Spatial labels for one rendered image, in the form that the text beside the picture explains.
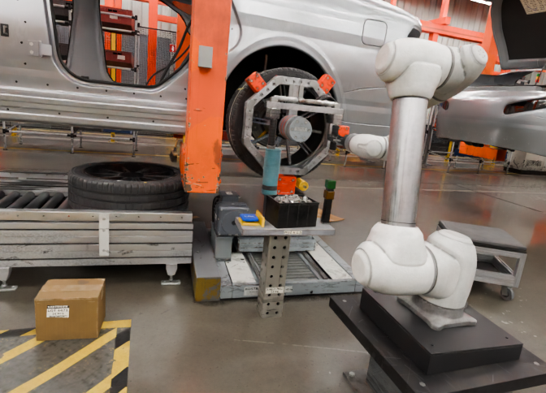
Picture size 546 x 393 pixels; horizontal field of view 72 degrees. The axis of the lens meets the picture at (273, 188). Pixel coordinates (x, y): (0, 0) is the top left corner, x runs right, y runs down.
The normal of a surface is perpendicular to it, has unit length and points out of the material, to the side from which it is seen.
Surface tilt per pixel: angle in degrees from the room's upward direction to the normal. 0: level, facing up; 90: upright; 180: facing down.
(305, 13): 90
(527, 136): 107
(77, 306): 90
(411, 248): 76
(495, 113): 87
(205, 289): 90
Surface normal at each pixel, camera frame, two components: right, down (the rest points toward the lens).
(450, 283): 0.20, 0.27
